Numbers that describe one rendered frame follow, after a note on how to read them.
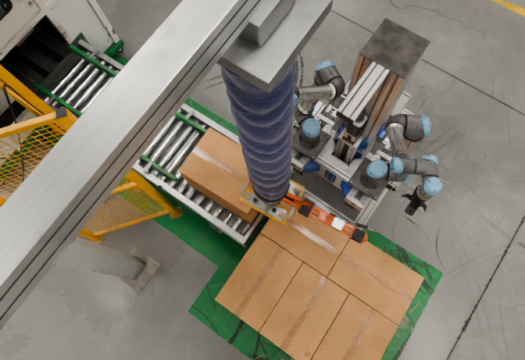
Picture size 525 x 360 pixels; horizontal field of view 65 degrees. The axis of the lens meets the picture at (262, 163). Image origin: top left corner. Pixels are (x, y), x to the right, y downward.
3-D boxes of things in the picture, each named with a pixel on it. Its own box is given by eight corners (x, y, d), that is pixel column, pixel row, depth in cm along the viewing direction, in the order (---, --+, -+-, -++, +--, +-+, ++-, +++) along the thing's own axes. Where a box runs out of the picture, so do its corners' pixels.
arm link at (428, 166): (416, 152, 197) (416, 174, 194) (441, 155, 196) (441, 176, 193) (412, 158, 204) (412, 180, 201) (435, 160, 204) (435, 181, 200)
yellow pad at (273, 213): (239, 201, 274) (238, 199, 270) (246, 188, 277) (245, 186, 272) (283, 225, 267) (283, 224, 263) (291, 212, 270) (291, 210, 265)
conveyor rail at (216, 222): (39, 105, 382) (27, 95, 364) (43, 101, 384) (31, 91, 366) (242, 245, 331) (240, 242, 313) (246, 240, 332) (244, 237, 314)
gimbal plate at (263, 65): (175, 40, 109) (169, 27, 104) (240, -37, 116) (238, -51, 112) (269, 94, 102) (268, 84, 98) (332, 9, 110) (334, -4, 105)
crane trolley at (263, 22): (209, 23, 105) (202, -4, 96) (244, -20, 109) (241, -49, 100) (261, 51, 102) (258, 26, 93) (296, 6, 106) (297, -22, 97)
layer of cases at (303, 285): (222, 300, 343) (214, 299, 305) (287, 202, 367) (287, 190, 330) (347, 393, 316) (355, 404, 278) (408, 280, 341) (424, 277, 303)
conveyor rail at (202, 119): (86, 54, 398) (76, 42, 380) (90, 51, 400) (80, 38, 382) (287, 180, 347) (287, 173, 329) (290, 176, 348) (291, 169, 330)
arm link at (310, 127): (306, 144, 278) (307, 137, 265) (298, 128, 282) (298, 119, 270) (322, 137, 279) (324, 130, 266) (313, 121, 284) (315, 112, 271)
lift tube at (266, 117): (238, 175, 225) (188, 30, 107) (263, 141, 231) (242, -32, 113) (275, 199, 219) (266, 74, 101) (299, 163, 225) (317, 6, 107)
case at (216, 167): (189, 186, 334) (177, 170, 297) (217, 146, 344) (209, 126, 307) (251, 224, 321) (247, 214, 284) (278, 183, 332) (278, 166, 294)
